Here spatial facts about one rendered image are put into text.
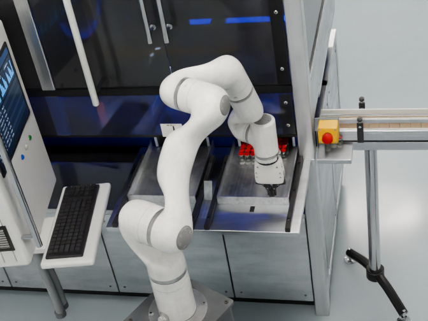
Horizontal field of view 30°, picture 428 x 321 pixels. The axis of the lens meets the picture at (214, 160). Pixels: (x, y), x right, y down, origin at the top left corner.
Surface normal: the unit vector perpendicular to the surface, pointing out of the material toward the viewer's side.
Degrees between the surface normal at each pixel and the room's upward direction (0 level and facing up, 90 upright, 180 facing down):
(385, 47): 0
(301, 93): 90
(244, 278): 90
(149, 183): 0
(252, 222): 0
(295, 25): 90
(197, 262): 90
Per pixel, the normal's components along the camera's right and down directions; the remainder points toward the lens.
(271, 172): -0.16, 0.63
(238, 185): -0.14, -0.79
